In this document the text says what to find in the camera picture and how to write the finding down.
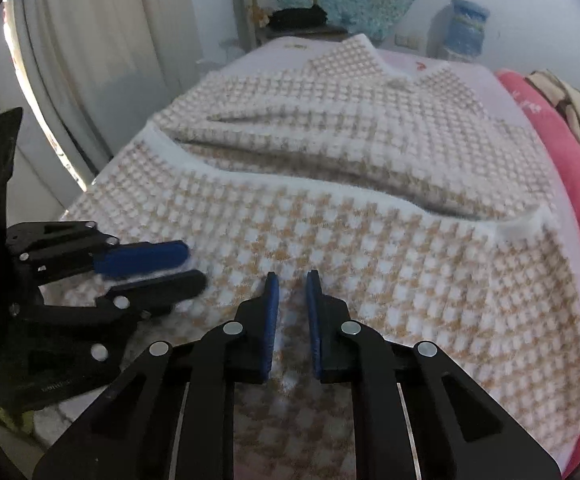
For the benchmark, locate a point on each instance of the beige brown cloth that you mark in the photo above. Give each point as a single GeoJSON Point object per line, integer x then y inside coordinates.
{"type": "Point", "coordinates": [575, 110]}

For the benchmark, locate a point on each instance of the wooden chair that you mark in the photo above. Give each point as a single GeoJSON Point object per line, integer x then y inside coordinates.
{"type": "Point", "coordinates": [255, 10]}

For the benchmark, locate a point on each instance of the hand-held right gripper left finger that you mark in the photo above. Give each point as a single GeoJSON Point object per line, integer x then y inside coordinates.
{"type": "Point", "coordinates": [270, 320]}

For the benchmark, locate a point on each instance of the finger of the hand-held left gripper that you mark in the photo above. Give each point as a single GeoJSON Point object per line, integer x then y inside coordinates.
{"type": "Point", "coordinates": [170, 290]}
{"type": "Point", "coordinates": [140, 258]}

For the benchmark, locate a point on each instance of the white curtain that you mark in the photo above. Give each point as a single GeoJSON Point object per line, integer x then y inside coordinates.
{"type": "Point", "coordinates": [95, 35]}

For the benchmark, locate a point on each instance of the black bag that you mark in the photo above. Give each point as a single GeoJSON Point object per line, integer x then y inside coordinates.
{"type": "Point", "coordinates": [297, 17]}

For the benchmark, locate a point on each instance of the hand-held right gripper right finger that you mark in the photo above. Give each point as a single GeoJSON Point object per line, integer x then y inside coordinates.
{"type": "Point", "coordinates": [312, 320]}

